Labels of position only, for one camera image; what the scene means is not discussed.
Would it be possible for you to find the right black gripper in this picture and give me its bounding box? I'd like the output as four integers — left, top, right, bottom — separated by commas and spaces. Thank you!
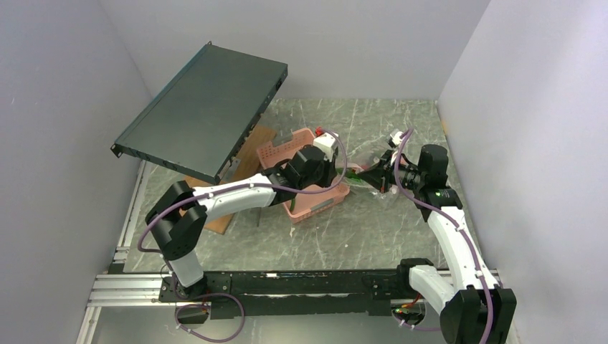
358, 150, 425, 194

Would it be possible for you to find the clear zip top bag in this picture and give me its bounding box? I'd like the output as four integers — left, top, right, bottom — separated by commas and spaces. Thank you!
336, 143, 402, 208

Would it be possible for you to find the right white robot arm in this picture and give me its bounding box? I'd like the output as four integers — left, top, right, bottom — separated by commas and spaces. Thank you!
357, 144, 517, 343

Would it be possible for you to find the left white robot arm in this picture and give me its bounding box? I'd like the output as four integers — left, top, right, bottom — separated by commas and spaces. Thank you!
146, 139, 343, 301

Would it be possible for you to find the pink perforated plastic basket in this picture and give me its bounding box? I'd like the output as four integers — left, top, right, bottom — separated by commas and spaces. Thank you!
256, 128, 350, 224

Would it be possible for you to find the brown wooden board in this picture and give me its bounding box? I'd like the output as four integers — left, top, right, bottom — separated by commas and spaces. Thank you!
203, 125, 277, 234

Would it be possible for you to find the dark green rack server chassis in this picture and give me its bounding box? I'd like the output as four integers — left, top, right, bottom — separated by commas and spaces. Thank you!
110, 42, 288, 185

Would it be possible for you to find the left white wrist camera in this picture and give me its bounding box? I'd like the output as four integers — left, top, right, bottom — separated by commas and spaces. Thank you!
313, 127, 338, 161

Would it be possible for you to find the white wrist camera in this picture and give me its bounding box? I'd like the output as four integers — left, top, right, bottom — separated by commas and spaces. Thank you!
313, 127, 338, 161
387, 129, 406, 149

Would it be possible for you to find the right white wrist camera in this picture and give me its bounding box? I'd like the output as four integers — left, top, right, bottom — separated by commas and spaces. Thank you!
387, 129, 406, 149

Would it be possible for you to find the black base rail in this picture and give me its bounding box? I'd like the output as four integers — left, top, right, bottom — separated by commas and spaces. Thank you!
158, 269, 417, 320

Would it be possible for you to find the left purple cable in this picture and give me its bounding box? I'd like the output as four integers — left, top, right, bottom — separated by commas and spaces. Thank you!
136, 128, 348, 343

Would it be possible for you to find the aluminium frame rail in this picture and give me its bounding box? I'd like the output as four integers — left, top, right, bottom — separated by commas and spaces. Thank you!
75, 161, 167, 344

